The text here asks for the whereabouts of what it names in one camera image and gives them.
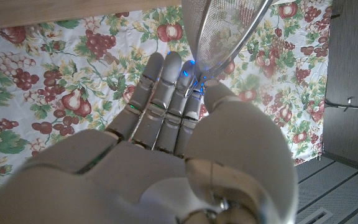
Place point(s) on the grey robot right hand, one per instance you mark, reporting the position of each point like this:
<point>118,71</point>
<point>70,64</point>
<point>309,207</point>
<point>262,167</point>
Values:
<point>166,174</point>

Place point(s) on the white air vent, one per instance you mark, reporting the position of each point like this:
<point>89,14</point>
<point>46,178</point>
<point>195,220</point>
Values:
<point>317,216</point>

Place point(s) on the floral fruit print backdrop cloth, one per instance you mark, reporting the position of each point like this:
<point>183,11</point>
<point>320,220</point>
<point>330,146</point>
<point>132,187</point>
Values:
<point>42,77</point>

